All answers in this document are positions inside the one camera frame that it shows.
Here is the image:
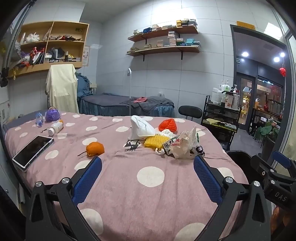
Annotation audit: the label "yellow foam fruit net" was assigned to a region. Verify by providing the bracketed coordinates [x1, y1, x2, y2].
[144, 136, 170, 149]

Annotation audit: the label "purple pouch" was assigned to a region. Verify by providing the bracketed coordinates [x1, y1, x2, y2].
[45, 107, 61, 122]

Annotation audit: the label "stacks of small boxes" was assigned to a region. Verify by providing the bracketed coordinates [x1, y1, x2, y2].
[133, 19, 198, 36]

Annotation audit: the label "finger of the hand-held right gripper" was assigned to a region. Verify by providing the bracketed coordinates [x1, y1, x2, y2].
[272, 151, 296, 180]
[250, 154, 277, 186]

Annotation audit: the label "yellow door sign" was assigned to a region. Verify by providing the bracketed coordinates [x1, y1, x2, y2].
[236, 21, 256, 30]

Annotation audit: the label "person's right hand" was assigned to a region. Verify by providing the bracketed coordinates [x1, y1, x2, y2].
[272, 207, 287, 234]

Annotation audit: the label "white tissue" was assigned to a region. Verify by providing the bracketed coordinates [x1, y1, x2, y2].
[155, 128, 176, 139]

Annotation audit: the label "wall sticker sheet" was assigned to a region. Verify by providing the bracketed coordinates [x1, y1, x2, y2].
[0, 102, 10, 126]

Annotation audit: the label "black chair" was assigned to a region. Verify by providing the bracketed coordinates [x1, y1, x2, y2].
[178, 105, 203, 121]

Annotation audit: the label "potted green plant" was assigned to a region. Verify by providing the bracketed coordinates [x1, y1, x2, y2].
[254, 118, 280, 160]

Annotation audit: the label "white pill bottle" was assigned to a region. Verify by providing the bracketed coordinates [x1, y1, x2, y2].
[47, 120, 64, 136]

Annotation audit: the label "black trolley cart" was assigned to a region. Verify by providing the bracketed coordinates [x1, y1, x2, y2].
[201, 95, 241, 151]

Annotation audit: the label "plastic bag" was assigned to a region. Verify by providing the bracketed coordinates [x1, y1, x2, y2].
[171, 125, 199, 159]

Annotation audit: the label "cream cloth draped chair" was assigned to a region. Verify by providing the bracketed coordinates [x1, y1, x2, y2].
[46, 64, 80, 114]

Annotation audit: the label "wooden wall shelf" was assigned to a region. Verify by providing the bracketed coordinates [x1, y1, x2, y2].
[126, 45, 200, 61]
[128, 25, 198, 44]

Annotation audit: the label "white plastic bags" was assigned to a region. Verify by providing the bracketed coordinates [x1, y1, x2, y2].
[25, 32, 45, 44]

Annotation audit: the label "blue cloth pile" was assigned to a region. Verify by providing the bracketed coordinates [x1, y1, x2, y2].
[75, 73, 95, 98]

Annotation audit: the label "pink polka dot blanket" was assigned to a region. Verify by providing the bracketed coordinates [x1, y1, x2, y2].
[5, 111, 250, 241]

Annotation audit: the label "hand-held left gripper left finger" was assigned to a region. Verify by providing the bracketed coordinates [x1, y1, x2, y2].
[25, 156, 102, 241]

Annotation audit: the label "wall shelves with boxes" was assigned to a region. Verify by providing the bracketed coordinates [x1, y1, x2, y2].
[129, 31, 200, 52]

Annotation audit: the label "dark door frame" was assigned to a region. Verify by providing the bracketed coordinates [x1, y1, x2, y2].
[230, 24, 288, 153]

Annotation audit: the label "white plastic jar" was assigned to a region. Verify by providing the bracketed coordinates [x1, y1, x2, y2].
[211, 88, 222, 105]

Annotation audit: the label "red foam fruit net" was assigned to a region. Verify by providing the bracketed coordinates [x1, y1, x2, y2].
[158, 118, 178, 134]

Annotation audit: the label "wall poster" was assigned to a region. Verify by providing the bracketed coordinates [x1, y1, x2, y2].
[83, 46, 90, 67]

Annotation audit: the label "tablet in clear case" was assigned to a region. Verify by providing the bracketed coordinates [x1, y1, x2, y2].
[12, 136, 55, 172]

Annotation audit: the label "dark brown trash bin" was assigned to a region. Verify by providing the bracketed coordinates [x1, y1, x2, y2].
[225, 150, 264, 186]

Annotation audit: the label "grey massage bed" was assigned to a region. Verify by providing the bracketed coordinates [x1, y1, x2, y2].
[77, 93, 175, 117]

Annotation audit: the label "glass double door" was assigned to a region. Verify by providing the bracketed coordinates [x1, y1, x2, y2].
[237, 73, 255, 130]

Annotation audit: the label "grey towel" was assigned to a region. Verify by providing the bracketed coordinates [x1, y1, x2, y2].
[136, 96, 174, 112]

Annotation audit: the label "white face mask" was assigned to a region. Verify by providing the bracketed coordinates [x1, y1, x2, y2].
[128, 115, 156, 141]

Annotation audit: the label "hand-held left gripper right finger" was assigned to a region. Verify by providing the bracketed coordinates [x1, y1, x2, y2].
[193, 155, 271, 241]

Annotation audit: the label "orange fruit peel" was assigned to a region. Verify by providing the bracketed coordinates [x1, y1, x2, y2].
[79, 142, 105, 157]

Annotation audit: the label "large clear bottle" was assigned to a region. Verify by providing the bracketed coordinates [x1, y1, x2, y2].
[231, 91, 241, 109]

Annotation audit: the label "clear pump bottle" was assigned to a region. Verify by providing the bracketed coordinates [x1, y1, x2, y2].
[220, 80, 232, 93]

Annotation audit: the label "wooden wall cabinet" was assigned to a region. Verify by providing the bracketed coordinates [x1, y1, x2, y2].
[8, 21, 89, 78]

